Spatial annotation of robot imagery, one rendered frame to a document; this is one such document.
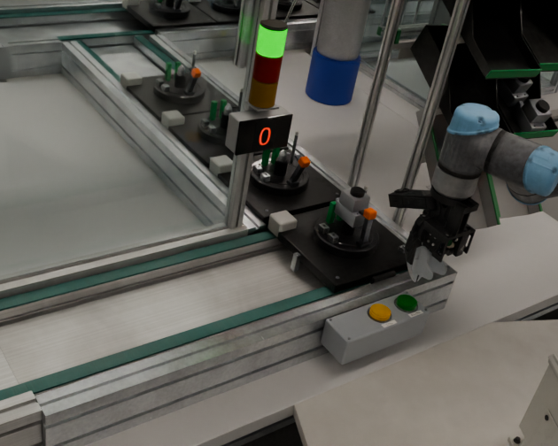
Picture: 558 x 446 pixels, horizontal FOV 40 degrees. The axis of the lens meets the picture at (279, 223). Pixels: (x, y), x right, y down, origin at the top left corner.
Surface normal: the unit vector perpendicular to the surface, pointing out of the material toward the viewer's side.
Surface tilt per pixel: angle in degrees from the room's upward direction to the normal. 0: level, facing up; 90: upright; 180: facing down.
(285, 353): 90
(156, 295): 0
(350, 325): 0
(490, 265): 0
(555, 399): 90
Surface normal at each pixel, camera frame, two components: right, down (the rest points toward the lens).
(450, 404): 0.16, -0.82
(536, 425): -0.98, -0.06
